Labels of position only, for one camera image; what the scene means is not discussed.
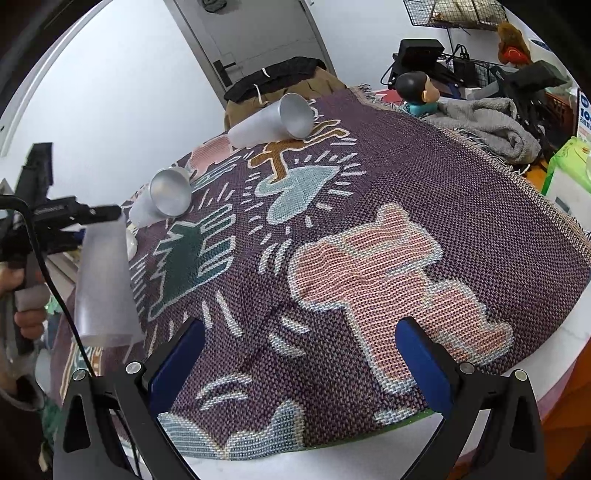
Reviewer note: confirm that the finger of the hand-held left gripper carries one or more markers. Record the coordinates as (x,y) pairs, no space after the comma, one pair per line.
(76,213)
(64,241)

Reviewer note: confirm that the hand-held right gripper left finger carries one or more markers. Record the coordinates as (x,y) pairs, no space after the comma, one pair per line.
(178,364)

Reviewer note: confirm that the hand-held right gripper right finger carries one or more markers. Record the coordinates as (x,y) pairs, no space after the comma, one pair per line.
(422,364)

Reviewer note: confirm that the translucent white cup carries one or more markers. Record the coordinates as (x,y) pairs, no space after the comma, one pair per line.
(106,286)
(277,122)
(171,194)

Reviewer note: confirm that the person's left forearm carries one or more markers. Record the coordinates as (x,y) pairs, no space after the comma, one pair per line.
(23,392)

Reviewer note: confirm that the person's left hand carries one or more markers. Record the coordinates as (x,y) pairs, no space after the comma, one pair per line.
(30,323)

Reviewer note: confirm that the small white round object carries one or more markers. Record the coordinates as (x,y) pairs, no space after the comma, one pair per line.
(132,242)

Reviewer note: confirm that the printed woven blanket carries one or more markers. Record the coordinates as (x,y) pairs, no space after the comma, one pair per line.
(369,258)

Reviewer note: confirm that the black garment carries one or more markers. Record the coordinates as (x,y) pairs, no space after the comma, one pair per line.
(277,76)

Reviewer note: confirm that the green tissue packet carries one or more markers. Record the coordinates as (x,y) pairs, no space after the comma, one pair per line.
(570,170)

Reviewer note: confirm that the grey towel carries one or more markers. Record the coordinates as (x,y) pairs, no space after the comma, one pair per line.
(489,124)

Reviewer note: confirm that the grey door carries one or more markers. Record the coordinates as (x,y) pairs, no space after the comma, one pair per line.
(258,32)

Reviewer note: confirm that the black-haired doll figurine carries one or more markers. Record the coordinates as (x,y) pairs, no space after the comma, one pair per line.
(418,90)

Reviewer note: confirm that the brown fabric bag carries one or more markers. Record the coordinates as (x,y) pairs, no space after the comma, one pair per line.
(330,83)

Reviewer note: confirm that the blue and white box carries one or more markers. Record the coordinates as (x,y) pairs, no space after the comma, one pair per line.
(584,115)

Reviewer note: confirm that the black electronic device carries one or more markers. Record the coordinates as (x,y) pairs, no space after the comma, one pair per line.
(420,53)

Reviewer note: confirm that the orange plush toy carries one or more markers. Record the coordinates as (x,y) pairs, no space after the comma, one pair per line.
(512,46)

